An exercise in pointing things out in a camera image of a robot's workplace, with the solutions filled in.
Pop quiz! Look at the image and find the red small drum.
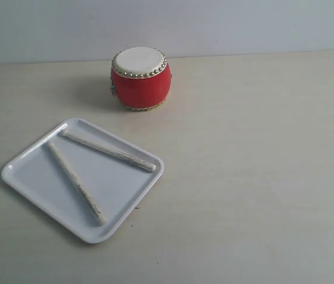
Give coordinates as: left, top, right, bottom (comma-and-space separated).
110, 47, 172, 111

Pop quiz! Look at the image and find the white drumstick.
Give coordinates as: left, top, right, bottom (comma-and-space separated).
46, 142, 107, 225
60, 130, 157, 172

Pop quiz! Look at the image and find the white plastic tray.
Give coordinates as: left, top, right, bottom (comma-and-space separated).
1, 118, 164, 244

